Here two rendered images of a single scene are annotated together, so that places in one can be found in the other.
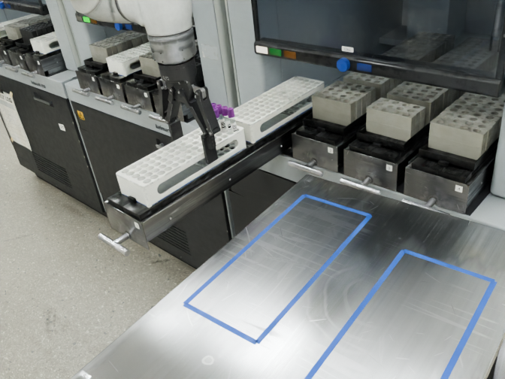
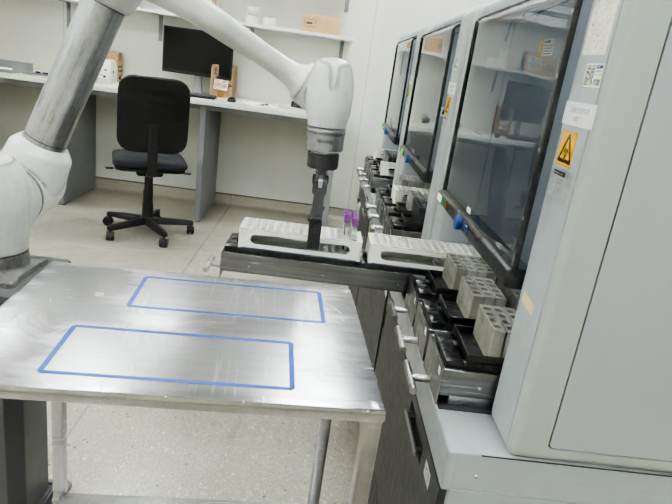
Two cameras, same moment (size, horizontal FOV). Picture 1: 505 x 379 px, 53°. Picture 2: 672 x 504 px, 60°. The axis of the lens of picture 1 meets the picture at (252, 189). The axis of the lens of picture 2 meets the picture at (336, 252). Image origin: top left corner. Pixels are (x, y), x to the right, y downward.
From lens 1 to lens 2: 0.84 m
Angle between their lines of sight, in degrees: 40
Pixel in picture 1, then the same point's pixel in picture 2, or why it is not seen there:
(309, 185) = (335, 292)
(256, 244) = (234, 286)
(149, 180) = (251, 227)
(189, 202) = (272, 266)
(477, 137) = (491, 332)
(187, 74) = (319, 164)
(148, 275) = not seen: hidden behind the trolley
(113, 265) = not seen: hidden behind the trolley
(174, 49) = (314, 138)
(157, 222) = (235, 261)
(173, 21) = (318, 116)
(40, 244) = not seen: hidden behind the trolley
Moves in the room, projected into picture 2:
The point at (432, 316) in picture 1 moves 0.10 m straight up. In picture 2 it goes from (215, 365) to (220, 303)
